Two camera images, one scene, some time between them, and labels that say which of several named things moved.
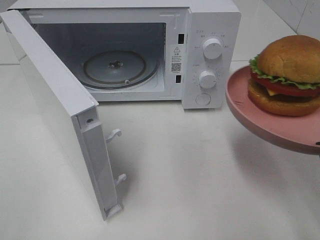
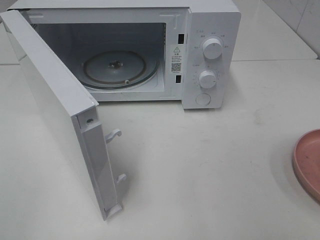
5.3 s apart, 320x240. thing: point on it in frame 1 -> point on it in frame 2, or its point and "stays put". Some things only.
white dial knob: x=208 y=79 stays put
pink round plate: x=300 y=132 -> x=306 y=162
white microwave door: x=74 y=111 stays put
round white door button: x=203 y=99 stays put
